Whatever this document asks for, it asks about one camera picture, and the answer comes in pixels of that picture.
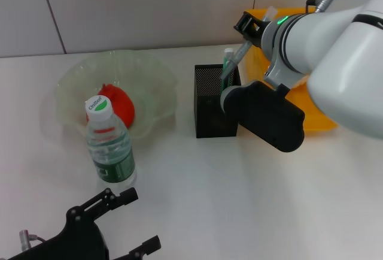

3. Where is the green glass fruit plate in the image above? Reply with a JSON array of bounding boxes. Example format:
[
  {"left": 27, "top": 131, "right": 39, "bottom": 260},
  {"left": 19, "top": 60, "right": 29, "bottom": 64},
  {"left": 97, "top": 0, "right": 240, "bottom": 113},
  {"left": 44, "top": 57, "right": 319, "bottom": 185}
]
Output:
[{"left": 54, "top": 50, "right": 180, "bottom": 144}]

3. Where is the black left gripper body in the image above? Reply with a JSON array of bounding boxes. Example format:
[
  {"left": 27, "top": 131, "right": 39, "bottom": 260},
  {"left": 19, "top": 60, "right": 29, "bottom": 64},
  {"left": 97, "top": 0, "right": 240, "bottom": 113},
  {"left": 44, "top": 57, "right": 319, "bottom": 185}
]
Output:
[{"left": 5, "top": 205, "right": 111, "bottom": 260}]

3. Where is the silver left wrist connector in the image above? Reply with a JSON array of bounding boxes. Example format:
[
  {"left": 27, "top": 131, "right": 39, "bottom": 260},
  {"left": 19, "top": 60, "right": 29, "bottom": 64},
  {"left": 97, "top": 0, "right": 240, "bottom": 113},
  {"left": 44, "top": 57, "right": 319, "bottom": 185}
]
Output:
[{"left": 19, "top": 229, "right": 31, "bottom": 251}]

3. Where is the red orange toy fruit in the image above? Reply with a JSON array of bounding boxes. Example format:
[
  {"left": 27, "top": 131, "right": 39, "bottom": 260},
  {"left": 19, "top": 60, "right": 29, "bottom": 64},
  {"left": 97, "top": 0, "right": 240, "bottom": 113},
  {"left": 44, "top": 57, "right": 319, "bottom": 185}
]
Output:
[{"left": 86, "top": 83, "right": 136, "bottom": 128}]

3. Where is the green utility knife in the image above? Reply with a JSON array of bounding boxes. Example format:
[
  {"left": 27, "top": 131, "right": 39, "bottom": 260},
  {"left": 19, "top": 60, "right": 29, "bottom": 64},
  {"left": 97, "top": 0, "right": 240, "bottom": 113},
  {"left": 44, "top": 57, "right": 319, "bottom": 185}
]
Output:
[{"left": 222, "top": 47, "right": 236, "bottom": 89}]

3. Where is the black mesh pen holder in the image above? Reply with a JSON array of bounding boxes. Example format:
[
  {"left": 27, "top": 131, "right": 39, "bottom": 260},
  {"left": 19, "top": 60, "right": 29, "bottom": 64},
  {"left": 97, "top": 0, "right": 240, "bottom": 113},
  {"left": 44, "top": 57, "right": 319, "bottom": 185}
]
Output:
[{"left": 193, "top": 63, "right": 242, "bottom": 139}]

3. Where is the clear plastic water bottle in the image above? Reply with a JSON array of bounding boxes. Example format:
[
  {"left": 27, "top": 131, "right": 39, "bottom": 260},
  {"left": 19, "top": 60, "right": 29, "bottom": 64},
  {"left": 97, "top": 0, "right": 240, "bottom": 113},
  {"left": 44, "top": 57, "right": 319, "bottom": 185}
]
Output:
[{"left": 85, "top": 95, "right": 137, "bottom": 185}]

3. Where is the grey marker pen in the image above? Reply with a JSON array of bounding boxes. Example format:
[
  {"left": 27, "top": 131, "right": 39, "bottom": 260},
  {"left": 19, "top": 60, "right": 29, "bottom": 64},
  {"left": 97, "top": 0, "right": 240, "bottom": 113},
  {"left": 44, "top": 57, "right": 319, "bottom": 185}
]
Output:
[{"left": 220, "top": 5, "right": 278, "bottom": 83}]

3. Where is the thin right wrist cable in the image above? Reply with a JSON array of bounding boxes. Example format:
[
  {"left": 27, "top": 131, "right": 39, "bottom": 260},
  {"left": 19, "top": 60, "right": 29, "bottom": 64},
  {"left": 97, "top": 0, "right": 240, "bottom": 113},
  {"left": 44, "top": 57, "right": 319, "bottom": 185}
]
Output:
[{"left": 305, "top": 0, "right": 321, "bottom": 14}]

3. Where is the yellow plastic bin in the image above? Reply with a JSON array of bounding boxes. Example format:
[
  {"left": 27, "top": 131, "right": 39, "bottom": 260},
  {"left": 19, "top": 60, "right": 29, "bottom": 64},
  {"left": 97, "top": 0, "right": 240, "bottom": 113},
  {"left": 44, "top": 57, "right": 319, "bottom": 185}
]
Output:
[{"left": 244, "top": 7, "right": 339, "bottom": 132}]

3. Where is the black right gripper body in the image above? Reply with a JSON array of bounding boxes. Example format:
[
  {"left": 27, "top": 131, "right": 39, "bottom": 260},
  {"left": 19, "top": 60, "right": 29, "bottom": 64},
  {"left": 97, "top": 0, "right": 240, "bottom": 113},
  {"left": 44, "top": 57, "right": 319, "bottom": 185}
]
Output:
[{"left": 249, "top": 20, "right": 269, "bottom": 52}]

